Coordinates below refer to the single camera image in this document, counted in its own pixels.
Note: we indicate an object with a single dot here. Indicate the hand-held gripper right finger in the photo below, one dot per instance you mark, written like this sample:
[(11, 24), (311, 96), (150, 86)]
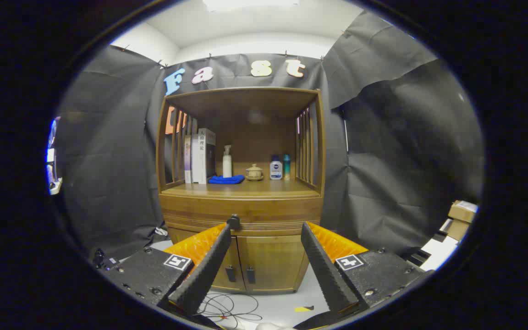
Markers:
[(326, 270)]

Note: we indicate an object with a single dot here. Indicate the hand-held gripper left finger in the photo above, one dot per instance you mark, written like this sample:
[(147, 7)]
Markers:
[(204, 270)]

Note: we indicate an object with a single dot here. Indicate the wooden cabinet door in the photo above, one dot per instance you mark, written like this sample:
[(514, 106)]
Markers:
[(227, 286), (273, 261)]

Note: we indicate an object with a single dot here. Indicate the wooden countertop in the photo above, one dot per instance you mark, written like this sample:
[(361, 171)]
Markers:
[(273, 187)]

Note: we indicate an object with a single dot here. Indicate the wooden cabinet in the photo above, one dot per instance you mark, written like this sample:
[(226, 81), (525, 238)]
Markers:
[(245, 98)]

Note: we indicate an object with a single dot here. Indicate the yellow tape piece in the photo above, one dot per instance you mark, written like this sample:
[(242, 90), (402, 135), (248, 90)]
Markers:
[(303, 309)]

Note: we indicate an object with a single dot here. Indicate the blue folded cloth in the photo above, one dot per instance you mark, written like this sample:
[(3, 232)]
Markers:
[(226, 179)]

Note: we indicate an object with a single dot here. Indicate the black floor device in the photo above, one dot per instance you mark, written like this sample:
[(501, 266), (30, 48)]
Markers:
[(106, 261)]

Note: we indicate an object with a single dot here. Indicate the white pump bottle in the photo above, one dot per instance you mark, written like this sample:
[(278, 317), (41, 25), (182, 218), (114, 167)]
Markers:
[(227, 165)]

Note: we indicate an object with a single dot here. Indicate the beige lidded tea cup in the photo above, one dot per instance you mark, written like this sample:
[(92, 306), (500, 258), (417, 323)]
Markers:
[(254, 173)]

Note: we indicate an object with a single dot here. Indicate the teal slim bottle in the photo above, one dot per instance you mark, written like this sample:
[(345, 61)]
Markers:
[(287, 167)]

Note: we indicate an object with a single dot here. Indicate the thin white book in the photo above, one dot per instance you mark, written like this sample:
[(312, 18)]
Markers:
[(195, 160)]

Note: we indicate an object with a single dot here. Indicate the purple book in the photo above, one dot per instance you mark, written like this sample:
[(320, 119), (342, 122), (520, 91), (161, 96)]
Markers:
[(188, 160)]

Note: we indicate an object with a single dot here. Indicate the white lotion bottle blue cap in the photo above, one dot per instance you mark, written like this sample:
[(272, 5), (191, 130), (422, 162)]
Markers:
[(276, 170)]

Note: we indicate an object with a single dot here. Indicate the thick white book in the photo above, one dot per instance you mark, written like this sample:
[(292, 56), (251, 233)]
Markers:
[(205, 158)]

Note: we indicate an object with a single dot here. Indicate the cardboard box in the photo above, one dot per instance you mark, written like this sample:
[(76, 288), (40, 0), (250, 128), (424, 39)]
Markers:
[(457, 230), (462, 212)]

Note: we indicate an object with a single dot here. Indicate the ceiling light panel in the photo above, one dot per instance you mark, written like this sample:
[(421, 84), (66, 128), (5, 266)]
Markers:
[(250, 3)]

